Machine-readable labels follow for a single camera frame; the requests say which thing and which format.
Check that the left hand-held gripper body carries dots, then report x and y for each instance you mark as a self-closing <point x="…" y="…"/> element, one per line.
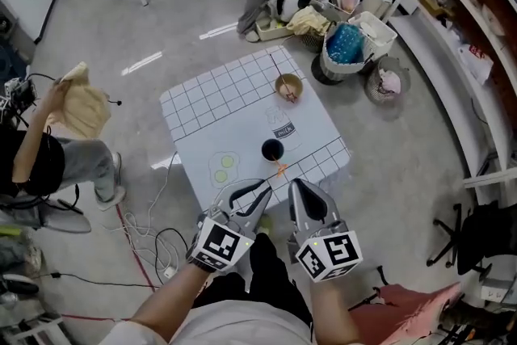
<point x="220" y="244"/>

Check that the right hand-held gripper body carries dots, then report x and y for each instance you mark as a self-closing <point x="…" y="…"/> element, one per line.
<point x="329" y="254"/>

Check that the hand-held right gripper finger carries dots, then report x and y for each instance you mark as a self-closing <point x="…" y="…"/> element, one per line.
<point x="329" y="208"/>
<point x="295" y="206"/>

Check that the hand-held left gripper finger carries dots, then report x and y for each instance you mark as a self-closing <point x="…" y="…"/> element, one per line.
<point x="226" y="194"/>
<point x="260" y="210"/>

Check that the orange stick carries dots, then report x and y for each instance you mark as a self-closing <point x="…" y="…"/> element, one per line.
<point x="279" y="167"/>

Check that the dark mug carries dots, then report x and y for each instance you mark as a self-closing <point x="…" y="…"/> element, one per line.
<point x="272" y="149"/>

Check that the thin stick with star tip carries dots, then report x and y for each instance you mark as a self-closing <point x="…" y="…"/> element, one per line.
<point x="282" y="78"/>

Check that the person's left forearm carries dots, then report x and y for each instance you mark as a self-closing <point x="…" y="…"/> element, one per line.
<point x="173" y="299"/>

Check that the person's right forearm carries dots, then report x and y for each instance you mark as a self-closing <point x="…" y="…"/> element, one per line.
<point x="329" y="309"/>

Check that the person's right shoe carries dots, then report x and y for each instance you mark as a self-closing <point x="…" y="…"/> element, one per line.
<point x="265" y="223"/>

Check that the person's black trousers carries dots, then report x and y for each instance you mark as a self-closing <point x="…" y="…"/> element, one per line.
<point x="270" y="274"/>

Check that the person's white shirt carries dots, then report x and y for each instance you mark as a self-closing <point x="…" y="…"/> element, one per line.
<point x="226" y="325"/>

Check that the pink jacket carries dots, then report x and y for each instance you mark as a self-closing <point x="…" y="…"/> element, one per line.
<point x="408" y="315"/>

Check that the brown bowl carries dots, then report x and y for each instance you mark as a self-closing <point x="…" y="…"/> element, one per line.
<point x="288" y="84"/>

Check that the pink cloth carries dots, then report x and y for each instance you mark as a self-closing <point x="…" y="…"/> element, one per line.
<point x="391" y="81"/>

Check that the white slatted basket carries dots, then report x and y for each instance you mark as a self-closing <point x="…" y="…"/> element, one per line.
<point x="335" y="66"/>

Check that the black office chair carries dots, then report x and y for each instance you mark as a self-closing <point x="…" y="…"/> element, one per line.
<point x="484" y="238"/>

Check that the black tripod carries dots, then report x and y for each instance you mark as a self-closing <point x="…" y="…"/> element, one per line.
<point x="476" y="325"/>

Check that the blue dotted cloth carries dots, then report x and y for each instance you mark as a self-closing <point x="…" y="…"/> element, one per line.
<point x="343" y="42"/>

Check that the pale yellow cloth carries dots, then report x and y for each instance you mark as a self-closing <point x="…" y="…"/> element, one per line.
<point x="82" y="105"/>

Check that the white plastic tray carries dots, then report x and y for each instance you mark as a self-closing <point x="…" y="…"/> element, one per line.
<point x="270" y="30"/>

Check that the white plastic crate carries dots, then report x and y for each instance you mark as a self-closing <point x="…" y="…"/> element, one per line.
<point x="375" y="32"/>

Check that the white shelf unit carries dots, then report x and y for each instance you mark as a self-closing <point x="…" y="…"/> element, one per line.
<point x="444" y="52"/>

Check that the white plastic bag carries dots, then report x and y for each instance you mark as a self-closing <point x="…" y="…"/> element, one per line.
<point x="476" y="62"/>

